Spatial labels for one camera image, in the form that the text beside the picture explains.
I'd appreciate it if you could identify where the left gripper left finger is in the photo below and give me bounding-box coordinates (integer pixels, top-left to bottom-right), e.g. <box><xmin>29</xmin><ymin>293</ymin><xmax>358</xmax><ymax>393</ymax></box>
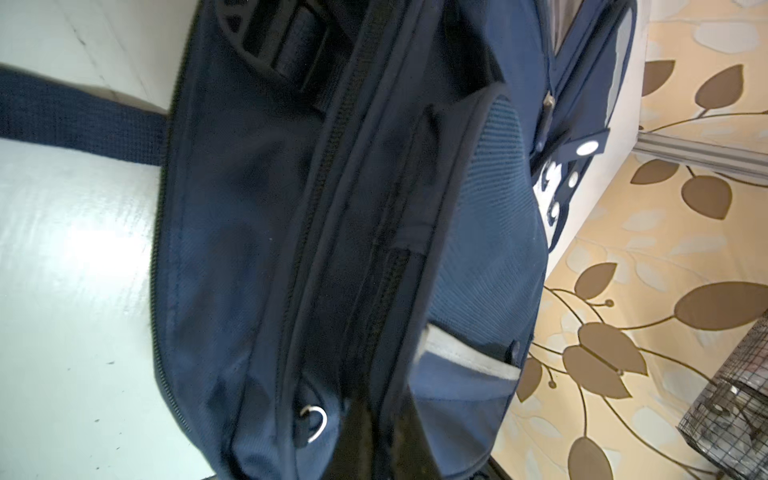
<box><xmin>323</xmin><ymin>398</ymin><xmax>377</xmax><ymax>480</ymax></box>

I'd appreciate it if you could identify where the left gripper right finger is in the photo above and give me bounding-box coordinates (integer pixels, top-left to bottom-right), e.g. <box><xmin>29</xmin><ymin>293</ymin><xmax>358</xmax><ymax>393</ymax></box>
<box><xmin>391</xmin><ymin>398</ymin><xmax>442</xmax><ymax>480</ymax></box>

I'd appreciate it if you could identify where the navy blue student backpack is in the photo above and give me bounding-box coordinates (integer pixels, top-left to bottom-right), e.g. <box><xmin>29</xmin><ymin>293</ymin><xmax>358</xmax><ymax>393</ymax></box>
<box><xmin>1</xmin><ymin>1</ymin><xmax>637</xmax><ymax>479</ymax></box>

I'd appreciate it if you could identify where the right wall wire basket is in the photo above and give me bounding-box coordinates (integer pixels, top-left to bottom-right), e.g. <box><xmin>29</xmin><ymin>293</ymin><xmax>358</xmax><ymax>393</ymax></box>
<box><xmin>678</xmin><ymin>316</ymin><xmax>767</xmax><ymax>479</ymax></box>

